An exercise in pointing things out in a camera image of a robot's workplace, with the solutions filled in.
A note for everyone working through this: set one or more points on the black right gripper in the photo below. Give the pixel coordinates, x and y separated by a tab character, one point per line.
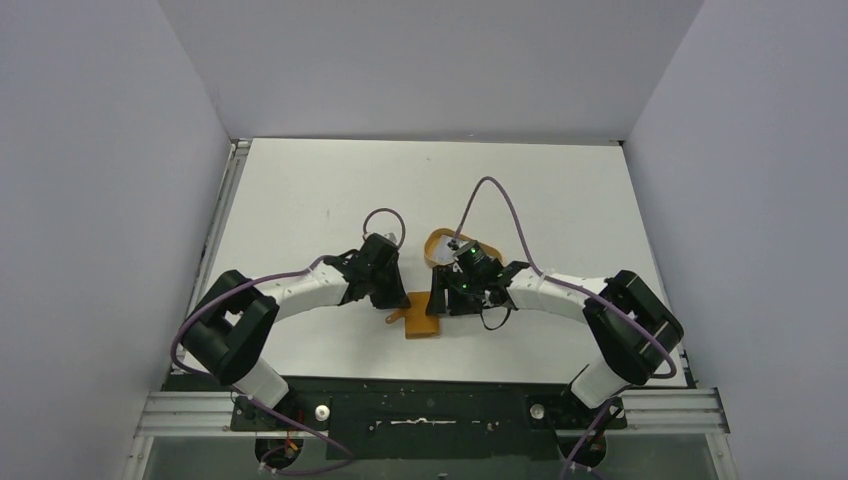
447	291

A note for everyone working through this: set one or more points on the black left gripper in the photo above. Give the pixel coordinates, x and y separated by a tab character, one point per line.
396	299

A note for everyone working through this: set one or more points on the orange leather card holder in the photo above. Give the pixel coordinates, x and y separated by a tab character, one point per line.
418	324

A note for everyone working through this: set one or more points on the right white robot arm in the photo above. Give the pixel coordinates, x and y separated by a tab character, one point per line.
633	329

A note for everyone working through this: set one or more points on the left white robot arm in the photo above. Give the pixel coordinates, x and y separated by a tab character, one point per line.
229	328

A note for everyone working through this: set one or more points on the left stack credit card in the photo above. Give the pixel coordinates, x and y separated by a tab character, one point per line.
441	254

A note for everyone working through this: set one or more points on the tan oval tray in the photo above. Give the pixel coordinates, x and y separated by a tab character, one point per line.
435	235

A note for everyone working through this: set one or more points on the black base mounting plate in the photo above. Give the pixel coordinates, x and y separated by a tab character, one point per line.
445	420

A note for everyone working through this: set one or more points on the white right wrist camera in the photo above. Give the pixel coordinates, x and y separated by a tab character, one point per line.
454	245

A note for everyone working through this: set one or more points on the aluminium side rail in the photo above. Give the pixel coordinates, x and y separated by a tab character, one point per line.
223	202

